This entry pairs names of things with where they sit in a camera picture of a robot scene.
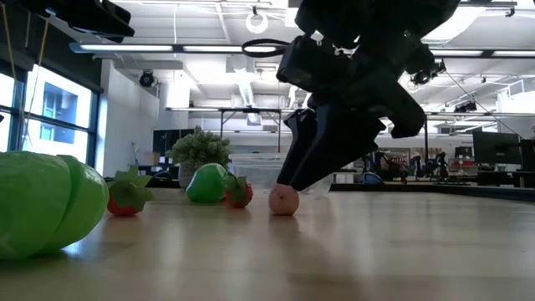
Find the large green toy vegetable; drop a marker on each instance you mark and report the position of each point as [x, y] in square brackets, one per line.
[37, 200]

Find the black ceiling mounted device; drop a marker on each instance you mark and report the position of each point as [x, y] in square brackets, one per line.
[428, 73]

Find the red toy strawberry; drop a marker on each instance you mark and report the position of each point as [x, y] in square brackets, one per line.
[125, 194]
[239, 194]

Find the black ceiling spotlight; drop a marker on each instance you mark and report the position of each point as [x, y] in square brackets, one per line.
[146, 78]

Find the person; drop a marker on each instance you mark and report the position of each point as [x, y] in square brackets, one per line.
[441, 164]

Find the black metal gantry frame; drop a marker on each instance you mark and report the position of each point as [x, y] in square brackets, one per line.
[426, 142]
[221, 125]

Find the pink toy peach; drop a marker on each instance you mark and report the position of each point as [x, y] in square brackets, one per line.
[284, 204]

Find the black computer monitor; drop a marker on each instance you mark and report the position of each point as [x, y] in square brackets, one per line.
[495, 148]

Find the black wall screen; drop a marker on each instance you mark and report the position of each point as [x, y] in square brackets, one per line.
[161, 142]

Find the blue edged dark bag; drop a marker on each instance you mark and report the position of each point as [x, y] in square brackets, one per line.
[372, 179]

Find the green plant in white pot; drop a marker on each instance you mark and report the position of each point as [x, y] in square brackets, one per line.
[196, 148]

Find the dark window frame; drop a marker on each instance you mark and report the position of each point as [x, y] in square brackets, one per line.
[93, 125]

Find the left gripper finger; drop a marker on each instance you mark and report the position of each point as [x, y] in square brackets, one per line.
[110, 29]
[117, 10]

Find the overhead beam with light strips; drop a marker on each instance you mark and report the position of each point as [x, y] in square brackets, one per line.
[125, 47]

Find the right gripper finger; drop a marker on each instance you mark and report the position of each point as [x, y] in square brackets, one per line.
[338, 142]
[299, 134]

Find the clear plastic tupperware container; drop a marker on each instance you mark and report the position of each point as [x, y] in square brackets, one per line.
[255, 171]

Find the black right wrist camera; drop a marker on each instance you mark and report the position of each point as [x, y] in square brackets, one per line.
[309, 62]

